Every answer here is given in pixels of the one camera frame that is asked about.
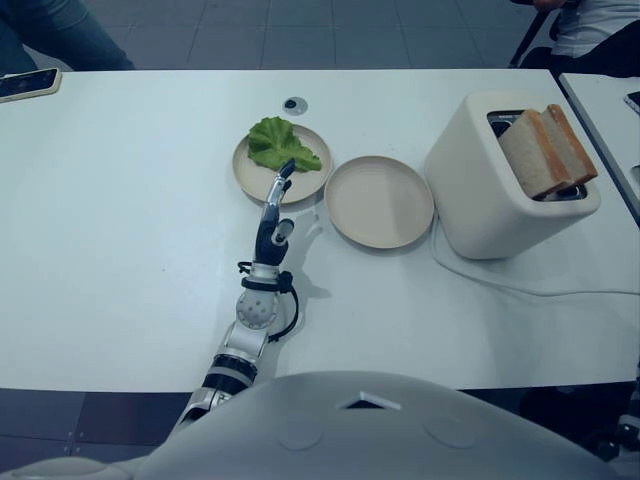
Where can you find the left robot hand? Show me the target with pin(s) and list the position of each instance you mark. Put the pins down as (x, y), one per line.
(267, 235)

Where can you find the green lettuce leaf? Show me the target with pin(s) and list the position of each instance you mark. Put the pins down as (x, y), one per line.
(275, 142)

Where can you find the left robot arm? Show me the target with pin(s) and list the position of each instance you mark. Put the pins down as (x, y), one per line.
(245, 345)

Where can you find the beige round plate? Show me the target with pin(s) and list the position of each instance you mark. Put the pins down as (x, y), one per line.
(377, 202)
(260, 180)

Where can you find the cream toaster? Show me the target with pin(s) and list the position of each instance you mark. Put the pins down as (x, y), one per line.
(470, 200)

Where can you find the robot body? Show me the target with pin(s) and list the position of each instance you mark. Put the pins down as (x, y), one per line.
(370, 440)

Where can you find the bread slice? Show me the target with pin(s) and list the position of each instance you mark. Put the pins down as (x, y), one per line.
(575, 150)
(530, 155)

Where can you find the smartphone in cream case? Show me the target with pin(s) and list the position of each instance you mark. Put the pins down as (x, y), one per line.
(25, 83)

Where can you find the person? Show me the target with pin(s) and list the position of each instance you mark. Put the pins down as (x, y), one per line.
(55, 35)
(595, 30)

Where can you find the black chair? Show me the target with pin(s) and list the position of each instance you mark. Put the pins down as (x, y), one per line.
(531, 35)

